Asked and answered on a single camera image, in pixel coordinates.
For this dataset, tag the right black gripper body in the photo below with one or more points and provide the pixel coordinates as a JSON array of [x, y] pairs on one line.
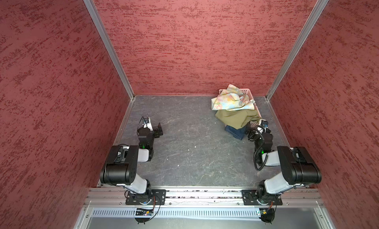
[[260, 129]]

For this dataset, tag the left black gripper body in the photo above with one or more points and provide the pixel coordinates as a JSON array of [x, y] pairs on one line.
[[157, 131]]

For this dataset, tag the floral pastel skirt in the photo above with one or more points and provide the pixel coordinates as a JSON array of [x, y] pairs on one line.
[[232, 100]]

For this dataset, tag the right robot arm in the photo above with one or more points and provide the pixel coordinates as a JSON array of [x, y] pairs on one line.
[[298, 169]]

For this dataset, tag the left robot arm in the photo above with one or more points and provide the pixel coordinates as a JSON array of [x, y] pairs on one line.
[[120, 168]]

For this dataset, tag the blue denim skirt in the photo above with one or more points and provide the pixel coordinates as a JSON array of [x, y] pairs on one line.
[[236, 133]]

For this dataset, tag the olive green skirt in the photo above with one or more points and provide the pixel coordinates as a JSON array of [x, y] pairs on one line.
[[238, 118]]

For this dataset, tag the pink plastic basket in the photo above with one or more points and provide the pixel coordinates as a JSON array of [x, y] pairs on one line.
[[251, 95]]

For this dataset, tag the left circuit board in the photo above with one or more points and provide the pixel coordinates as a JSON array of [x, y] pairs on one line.
[[145, 212]]

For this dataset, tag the circuit board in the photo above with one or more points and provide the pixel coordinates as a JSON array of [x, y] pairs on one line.
[[145, 212], [267, 212]]

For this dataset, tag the right circuit board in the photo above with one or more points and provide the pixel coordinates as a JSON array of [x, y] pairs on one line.
[[267, 212]]

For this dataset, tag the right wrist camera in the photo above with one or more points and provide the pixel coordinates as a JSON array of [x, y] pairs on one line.
[[263, 123]]

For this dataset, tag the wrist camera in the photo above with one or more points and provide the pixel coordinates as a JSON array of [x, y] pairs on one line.
[[145, 122], [263, 123]]

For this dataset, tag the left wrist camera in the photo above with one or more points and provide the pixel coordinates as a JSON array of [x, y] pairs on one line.
[[145, 122]]

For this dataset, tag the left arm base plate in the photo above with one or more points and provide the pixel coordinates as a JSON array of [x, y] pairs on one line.
[[151, 197]]

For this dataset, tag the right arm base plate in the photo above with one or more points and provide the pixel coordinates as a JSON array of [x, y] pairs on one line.
[[252, 197]]

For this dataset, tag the aluminium front rail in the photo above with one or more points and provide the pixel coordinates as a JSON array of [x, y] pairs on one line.
[[228, 197]]

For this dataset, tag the right corner aluminium post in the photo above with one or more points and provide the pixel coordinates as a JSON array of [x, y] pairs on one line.
[[302, 37]]

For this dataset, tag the corner aluminium post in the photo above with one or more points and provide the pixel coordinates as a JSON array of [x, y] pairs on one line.
[[302, 37], [90, 5]]

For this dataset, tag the left corner aluminium post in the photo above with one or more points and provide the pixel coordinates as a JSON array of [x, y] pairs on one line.
[[90, 5]]

